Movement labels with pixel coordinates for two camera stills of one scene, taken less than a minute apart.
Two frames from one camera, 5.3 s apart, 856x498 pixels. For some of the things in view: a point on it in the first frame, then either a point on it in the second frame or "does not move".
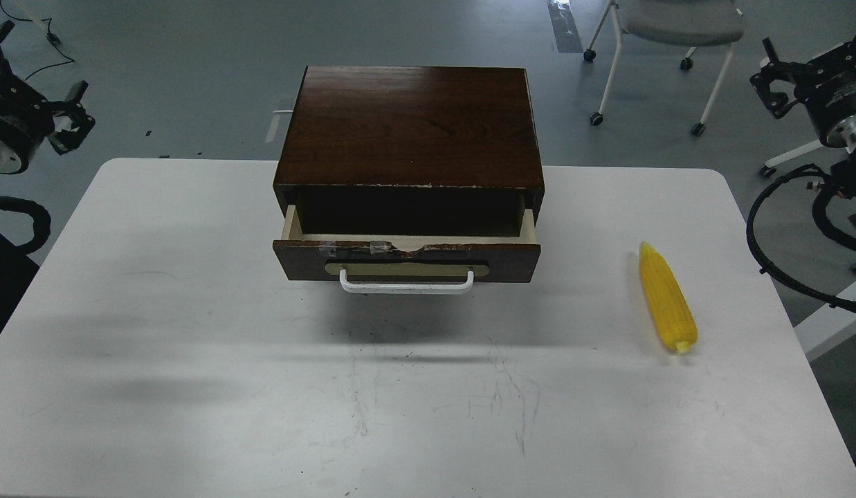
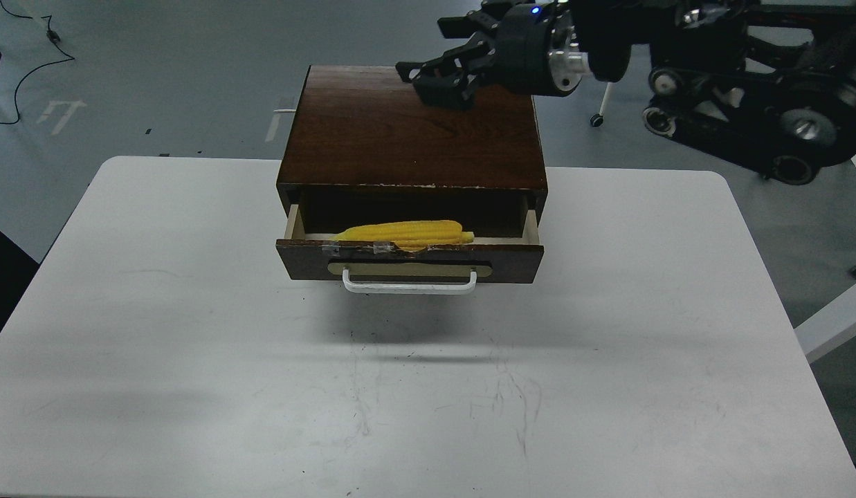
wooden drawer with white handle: x=407 y=264 does not move
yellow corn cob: x=670 y=298 to x=410 y=236
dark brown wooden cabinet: x=408 y=151 does not move
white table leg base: x=832 y=325 does not move
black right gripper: x=836 y=85 to x=537 y=52
